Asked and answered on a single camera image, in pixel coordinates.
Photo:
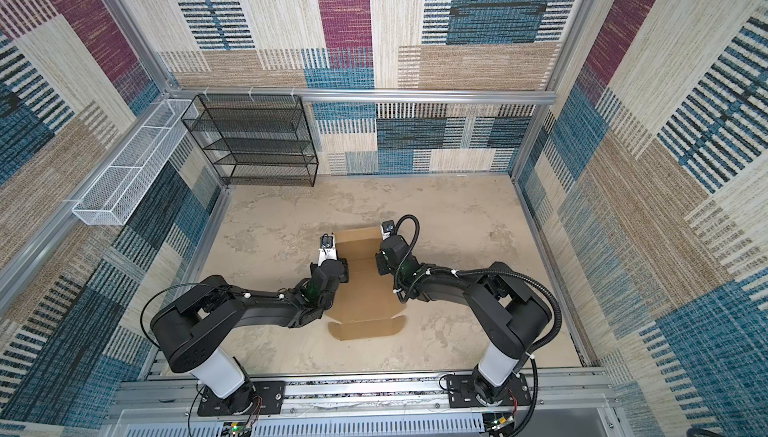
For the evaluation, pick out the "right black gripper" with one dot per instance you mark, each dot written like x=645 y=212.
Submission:
x=381 y=259

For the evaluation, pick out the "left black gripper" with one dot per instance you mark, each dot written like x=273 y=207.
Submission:
x=343 y=267

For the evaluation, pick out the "brown cardboard box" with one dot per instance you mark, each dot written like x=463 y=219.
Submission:
x=364 y=307

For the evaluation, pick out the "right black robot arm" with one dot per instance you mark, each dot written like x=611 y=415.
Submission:
x=518 y=314

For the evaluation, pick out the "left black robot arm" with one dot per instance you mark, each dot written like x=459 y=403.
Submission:
x=190 y=330

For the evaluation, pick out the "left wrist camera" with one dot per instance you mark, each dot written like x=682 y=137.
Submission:
x=327 y=249

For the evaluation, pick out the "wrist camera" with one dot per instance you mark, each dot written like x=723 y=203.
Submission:
x=327 y=249
x=387 y=229

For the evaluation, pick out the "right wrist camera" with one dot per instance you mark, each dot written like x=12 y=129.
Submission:
x=387 y=229

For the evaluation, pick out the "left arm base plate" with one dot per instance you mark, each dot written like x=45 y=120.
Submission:
x=256 y=397

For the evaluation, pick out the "black wire mesh shelf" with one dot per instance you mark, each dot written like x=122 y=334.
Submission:
x=254 y=140

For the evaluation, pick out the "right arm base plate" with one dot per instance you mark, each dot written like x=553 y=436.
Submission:
x=473 y=390

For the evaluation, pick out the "aluminium front rail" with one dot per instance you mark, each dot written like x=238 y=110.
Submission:
x=398 y=393

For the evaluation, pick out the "white wire mesh basket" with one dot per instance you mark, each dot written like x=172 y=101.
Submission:
x=118 y=190

